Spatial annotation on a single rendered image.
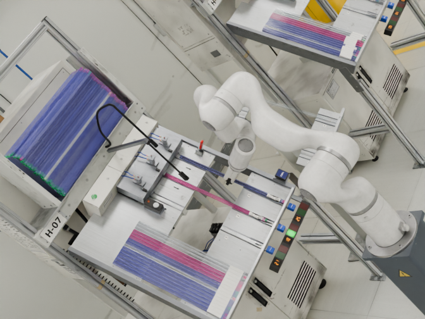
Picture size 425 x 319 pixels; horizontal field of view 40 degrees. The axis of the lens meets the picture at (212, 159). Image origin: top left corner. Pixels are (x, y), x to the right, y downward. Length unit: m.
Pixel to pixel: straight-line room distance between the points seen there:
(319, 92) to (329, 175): 1.50
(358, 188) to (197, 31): 1.73
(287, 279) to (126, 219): 0.90
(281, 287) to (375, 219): 1.09
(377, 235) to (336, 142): 0.36
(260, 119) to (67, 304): 2.57
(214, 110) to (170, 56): 2.87
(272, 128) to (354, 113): 1.64
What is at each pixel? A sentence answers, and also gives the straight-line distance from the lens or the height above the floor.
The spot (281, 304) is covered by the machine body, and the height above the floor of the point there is 0.24.
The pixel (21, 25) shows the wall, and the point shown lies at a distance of 4.23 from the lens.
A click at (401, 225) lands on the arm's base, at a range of 2.02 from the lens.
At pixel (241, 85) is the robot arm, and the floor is 1.38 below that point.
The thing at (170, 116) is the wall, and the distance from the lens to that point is 4.59.
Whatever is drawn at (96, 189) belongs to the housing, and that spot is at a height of 1.30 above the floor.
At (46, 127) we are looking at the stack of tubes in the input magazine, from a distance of 2.46.
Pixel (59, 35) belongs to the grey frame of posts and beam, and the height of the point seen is 1.81.
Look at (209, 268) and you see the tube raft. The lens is 2.38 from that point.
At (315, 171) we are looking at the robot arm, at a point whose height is 1.12.
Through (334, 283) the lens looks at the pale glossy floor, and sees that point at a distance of 3.17.
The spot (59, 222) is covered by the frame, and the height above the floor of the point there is 1.34.
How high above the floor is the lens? 2.06
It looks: 24 degrees down
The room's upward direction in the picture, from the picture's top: 46 degrees counter-clockwise
